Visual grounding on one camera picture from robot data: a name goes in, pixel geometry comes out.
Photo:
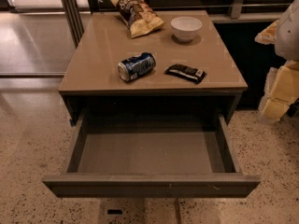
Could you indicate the blue pepsi can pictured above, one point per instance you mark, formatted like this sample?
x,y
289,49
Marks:
x,y
136,66

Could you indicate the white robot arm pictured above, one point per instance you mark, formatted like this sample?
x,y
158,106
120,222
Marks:
x,y
287,37

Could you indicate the brown drawer cabinet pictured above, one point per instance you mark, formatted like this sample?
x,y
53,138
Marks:
x,y
186,57

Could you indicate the floor outlet plate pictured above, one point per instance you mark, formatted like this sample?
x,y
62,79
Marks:
x,y
114,212

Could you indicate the chip bag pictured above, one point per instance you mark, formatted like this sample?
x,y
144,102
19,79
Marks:
x,y
138,16

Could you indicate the black snack bar wrapper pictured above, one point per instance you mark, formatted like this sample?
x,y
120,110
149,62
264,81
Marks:
x,y
188,73

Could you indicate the metal railing frame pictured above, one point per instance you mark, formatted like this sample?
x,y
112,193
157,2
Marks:
x,y
74,13

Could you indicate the open top drawer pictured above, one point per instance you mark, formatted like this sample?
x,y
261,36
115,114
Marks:
x,y
151,156

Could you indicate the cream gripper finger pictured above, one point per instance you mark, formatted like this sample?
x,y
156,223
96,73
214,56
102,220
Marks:
x,y
268,35
281,90

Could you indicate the white bowl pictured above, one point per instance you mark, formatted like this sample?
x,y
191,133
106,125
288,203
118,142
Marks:
x,y
185,29

